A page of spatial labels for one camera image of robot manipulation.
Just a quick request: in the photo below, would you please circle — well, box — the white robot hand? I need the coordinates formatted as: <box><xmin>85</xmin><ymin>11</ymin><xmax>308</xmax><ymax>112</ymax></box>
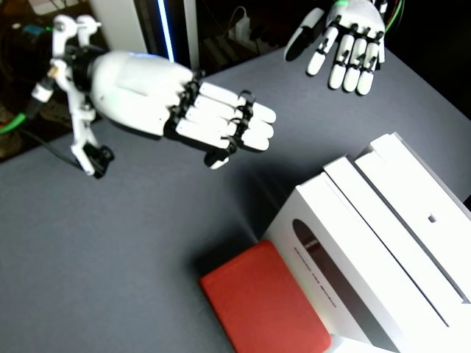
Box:
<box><xmin>89</xmin><ymin>50</ymin><xmax>277</xmax><ymax>171</ymax></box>
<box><xmin>283</xmin><ymin>0</ymin><xmax>386</xmax><ymax>96</ymax></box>

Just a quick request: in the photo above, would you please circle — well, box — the white column with blue light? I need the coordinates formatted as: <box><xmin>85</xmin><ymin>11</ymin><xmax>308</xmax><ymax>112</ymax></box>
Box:
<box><xmin>89</xmin><ymin>0</ymin><xmax>202</xmax><ymax>71</ymax></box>

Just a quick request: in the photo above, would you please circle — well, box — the grey table cloth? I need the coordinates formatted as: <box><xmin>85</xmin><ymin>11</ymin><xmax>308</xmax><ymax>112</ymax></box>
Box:
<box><xmin>0</xmin><ymin>46</ymin><xmax>471</xmax><ymax>353</ymax></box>

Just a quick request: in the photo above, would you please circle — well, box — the plain white box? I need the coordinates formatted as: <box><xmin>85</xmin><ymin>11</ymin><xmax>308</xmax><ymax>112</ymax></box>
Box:
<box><xmin>322</xmin><ymin>154</ymin><xmax>465</xmax><ymax>329</ymax></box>

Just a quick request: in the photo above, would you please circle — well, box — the white box with dark oval print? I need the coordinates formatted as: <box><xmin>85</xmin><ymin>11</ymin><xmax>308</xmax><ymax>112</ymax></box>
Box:
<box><xmin>263</xmin><ymin>171</ymin><xmax>453</xmax><ymax>353</ymax></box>

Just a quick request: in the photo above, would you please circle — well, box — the red book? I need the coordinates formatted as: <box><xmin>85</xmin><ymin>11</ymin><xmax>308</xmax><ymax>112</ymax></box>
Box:
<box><xmin>198</xmin><ymin>240</ymin><xmax>333</xmax><ymax>353</ymax></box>

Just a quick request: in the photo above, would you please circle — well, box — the green cable of arm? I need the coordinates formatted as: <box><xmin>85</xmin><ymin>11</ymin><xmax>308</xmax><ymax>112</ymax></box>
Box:
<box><xmin>383</xmin><ymin>0</ymin><xmax>406</xmax><ymax>40</ymax></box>
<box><xmin>0</xmin><ymin>111</ymin><xmax>29</xmax><ymax>135</ymax></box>

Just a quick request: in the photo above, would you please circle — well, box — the black thin cable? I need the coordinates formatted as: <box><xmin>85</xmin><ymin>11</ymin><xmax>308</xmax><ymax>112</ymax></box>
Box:
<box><xmin>20</xmin><ymin>128</ymin><xmax>82</xmax><ymax>170</ymax></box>

